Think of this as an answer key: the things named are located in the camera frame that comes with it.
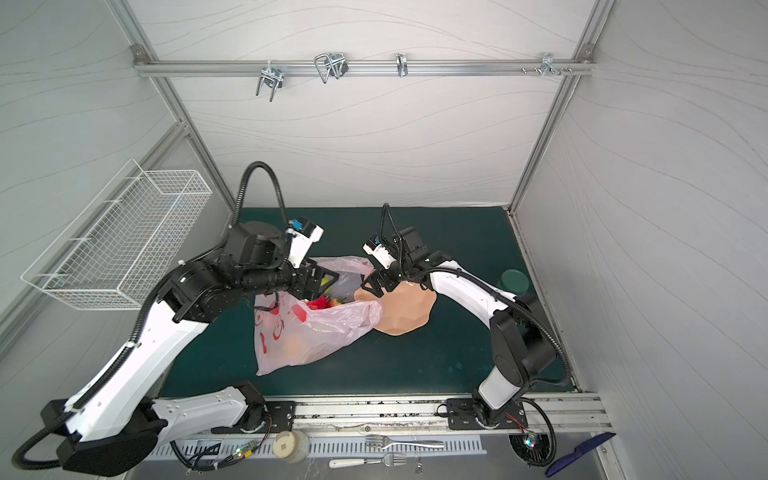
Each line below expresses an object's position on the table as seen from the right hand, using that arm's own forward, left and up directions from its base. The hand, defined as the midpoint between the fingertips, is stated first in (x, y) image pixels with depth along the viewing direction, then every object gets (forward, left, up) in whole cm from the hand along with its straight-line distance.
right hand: (379, 266), depth 85 cm
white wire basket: (-13, +59, +19) cm, 63 cm away
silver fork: (-41, -4, -13) cm, 43 cm away
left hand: (-13, +9, +19) cm, 24 cm away
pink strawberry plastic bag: (-21, +20, 0) cm, 29 cm away
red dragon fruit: (-9, +18, -8) cm, 21 cm away
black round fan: (-39, -40, -18) cm, 59 cm away
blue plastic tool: (-39, -51, -15) cm, 66 cm away
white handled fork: (-44, -6, -15) cm, 47 cm away
